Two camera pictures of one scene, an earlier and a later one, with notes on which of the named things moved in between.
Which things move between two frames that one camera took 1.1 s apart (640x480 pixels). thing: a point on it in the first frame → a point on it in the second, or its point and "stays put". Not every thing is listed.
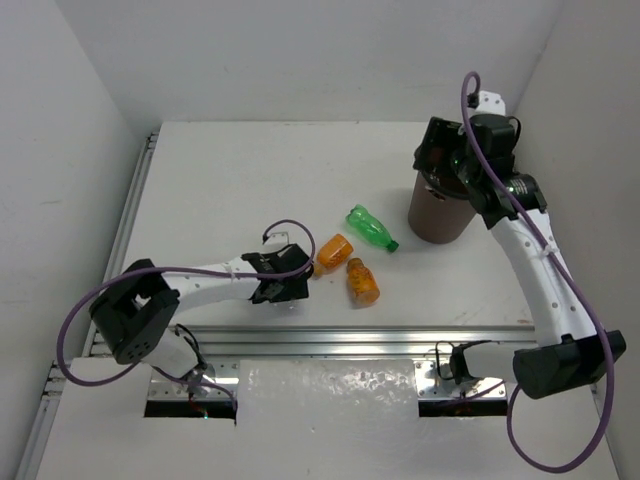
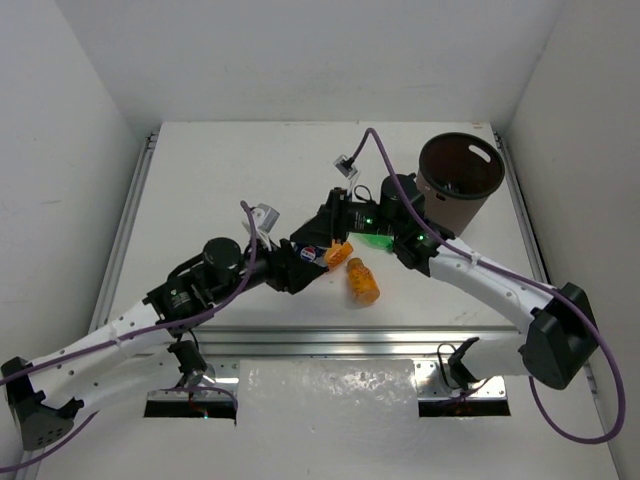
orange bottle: x=331 y=252 stays put
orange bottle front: x=363 y=283 stays put
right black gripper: x=441 y=133 → x=331 y=221
